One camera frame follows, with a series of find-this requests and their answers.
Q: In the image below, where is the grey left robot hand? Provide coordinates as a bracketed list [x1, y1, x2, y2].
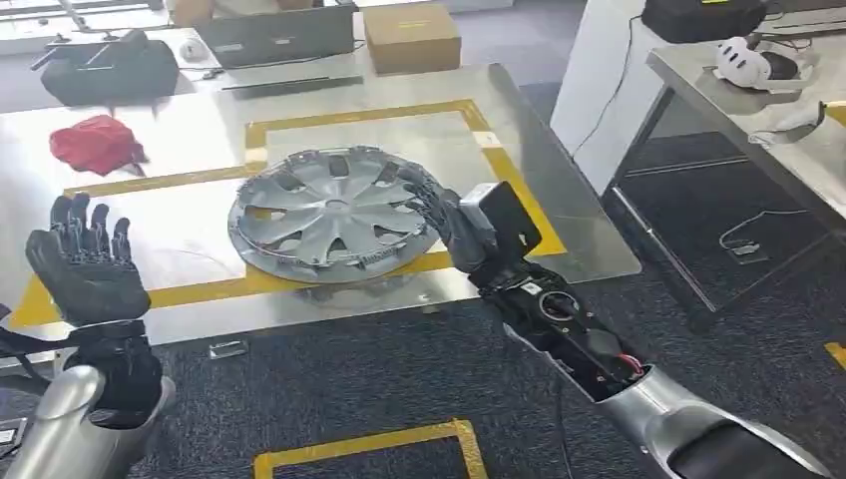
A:
[24, 191, 153, 329]

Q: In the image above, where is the small metal floor plate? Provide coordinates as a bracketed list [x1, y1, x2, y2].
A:
[209, 338, 251, 361]

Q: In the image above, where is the silver wheel hubcap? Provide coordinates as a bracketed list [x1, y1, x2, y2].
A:
[226, 144, 446, 286]

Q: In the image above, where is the grey laptop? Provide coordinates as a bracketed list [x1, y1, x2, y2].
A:
[195, 4, 365, 91]

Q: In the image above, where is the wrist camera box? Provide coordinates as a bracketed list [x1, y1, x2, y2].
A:
[458, 181, 544, 279]
[0, 303, 74, 371]

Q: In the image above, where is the black case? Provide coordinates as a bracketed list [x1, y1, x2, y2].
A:
[639, 0, 770, 46]

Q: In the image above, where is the steel side bench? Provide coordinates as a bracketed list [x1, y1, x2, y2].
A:
[601, 33, 846, 333]

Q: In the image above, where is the white computer mouse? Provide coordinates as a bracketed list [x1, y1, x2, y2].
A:
[178, 36, 209, 64]

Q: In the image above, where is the black bag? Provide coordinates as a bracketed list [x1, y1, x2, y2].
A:
[29, 29, 182, 109]

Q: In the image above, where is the black wall cable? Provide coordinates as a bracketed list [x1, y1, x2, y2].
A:
[571, 13, 646, 160]

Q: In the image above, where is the white headset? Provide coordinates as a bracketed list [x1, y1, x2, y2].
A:
[712, 35, 821, 93]

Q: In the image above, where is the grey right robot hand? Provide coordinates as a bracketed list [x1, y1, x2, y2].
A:
[395, 162, 498, 276]

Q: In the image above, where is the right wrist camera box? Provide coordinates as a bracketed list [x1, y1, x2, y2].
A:
[458, 181, 544, 279]

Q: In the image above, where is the floor plate with grey cable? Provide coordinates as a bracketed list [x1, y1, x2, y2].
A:
[718, 209, 812, 266]

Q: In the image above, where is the red cloth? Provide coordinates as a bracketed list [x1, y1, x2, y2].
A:
[48, 113, 151, 179]

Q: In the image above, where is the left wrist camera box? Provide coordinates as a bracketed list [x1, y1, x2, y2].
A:
[0, 303, 74, 371]

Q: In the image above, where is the white strap with black trim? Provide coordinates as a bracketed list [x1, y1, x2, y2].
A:
[749, 101, 828, 148]

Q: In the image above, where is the cardboard box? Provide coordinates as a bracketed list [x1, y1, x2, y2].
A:
[361, 2, 463, 77]

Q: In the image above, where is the white cabinet panel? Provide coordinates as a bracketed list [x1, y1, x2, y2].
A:
[550, 0, 662, 197]

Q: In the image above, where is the steel workbench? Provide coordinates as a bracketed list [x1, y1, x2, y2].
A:
[0, 62, 643, 379]

